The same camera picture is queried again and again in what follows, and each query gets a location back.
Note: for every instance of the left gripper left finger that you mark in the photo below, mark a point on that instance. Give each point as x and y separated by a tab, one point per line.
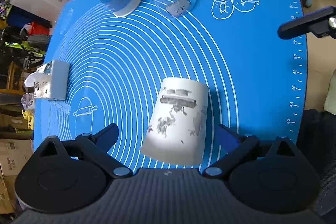
95	150

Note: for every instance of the white printed paper cup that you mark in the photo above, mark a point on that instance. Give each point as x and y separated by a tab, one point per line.
177	129

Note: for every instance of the blue silicone baking mat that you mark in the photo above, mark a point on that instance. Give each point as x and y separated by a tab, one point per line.
257	81

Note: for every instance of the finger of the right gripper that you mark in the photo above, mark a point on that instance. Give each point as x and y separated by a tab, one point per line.
320	23

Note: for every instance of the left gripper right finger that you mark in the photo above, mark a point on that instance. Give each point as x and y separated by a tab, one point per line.
238	150

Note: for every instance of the white tissue box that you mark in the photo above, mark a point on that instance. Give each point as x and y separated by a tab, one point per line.
49	81

